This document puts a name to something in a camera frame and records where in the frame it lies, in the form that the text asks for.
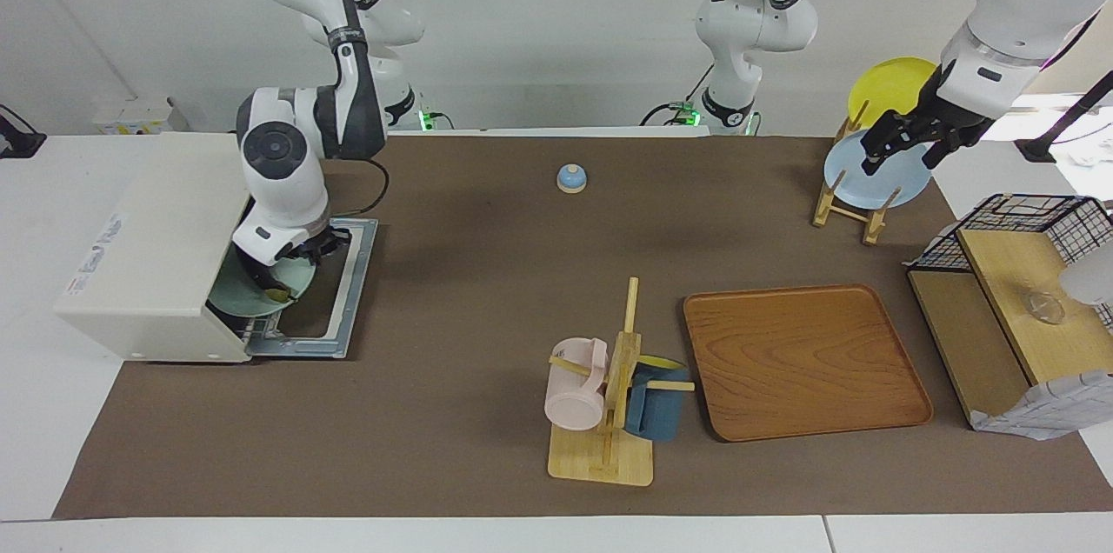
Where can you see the white checkered cloth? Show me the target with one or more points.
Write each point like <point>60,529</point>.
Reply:
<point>1043,409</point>

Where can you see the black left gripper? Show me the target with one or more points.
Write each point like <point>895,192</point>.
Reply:
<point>943,114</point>

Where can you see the wooden mug rack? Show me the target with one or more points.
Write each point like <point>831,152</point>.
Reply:
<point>609,440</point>

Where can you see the green plate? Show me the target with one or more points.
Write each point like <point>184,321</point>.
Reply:
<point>235,296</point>

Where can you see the white toaster oven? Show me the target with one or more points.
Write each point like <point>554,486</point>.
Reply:
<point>148,257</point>

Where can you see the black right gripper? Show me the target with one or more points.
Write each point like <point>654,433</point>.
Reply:
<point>317,244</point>

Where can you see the brown table mat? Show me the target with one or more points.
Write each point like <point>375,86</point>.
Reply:
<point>487,318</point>

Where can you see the blue call bell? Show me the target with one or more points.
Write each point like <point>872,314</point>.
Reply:
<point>571,177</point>

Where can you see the black camera stand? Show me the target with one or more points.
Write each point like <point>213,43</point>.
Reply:
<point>1061,123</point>

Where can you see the light blue plate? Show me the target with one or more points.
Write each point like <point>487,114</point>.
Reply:
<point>848,179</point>

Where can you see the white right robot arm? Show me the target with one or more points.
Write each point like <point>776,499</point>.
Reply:
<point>287,127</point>

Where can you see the clear glass cup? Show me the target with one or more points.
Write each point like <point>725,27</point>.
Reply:
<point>1043,306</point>

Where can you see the white round object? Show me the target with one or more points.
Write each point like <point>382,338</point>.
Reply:
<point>1091,279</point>

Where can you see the yellow plate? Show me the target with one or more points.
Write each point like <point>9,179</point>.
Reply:
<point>896,88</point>

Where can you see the pink mug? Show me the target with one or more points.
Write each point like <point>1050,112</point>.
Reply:
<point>574,388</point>

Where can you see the white cardboard box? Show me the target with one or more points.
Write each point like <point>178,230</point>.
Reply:
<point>135,116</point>

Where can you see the black camera clamp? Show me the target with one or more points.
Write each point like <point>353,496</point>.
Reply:
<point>17,136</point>

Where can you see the brown wooden tray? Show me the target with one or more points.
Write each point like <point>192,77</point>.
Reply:
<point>804,362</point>

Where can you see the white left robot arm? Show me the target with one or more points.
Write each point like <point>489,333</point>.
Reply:
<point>1009,14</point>

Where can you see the blue mug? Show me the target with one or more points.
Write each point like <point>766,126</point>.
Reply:
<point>654,405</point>

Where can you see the wooden plate rack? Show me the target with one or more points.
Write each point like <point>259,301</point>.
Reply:
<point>830,205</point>

